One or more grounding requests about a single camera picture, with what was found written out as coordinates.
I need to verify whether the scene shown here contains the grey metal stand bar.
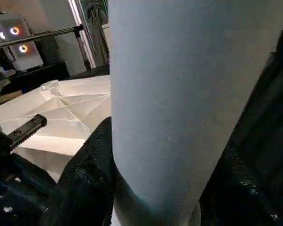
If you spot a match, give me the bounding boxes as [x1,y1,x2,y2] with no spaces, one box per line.
[0,24,83,49]

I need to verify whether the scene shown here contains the white computer case ring lights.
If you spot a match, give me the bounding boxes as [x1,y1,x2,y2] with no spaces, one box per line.
[0,14,44,72]

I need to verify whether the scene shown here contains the white plastic table top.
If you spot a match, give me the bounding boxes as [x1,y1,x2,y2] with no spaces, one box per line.
[0,74,113,182]

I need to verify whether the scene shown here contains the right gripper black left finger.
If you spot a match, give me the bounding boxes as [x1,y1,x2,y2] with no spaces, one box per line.
[46,116,117,226]

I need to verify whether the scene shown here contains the grey curtain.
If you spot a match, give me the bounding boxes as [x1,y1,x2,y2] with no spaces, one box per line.
[86,0,109,68]

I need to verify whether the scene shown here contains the white plastic table leg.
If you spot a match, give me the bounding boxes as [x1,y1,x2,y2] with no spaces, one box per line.
[108,0,283,226]

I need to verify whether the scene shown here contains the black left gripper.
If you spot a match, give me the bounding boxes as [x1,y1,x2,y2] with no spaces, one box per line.
[0,113,65,226]

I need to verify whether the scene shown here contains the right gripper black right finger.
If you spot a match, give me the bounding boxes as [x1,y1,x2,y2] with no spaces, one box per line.
[199,141,283,226]

